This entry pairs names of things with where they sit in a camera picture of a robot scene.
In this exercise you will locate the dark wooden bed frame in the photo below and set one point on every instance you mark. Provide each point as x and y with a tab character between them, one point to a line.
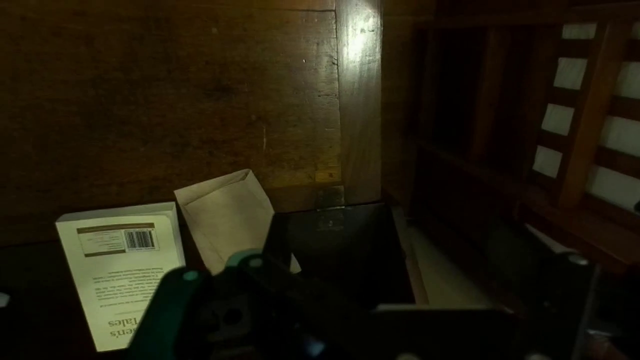
591	127

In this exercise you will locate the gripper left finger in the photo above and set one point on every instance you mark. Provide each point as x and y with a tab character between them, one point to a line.
170	313

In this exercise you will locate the dark wooden secretary desk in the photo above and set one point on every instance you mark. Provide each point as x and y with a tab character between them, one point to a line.
167	101

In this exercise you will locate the white paperback book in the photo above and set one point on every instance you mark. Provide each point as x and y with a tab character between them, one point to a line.
116	267

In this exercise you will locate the white mattress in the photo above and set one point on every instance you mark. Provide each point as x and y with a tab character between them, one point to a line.
622	137

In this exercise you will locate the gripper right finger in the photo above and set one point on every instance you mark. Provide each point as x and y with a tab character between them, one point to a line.
442	333

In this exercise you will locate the brown paper envelope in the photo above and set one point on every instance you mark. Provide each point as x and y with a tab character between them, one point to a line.
223	213

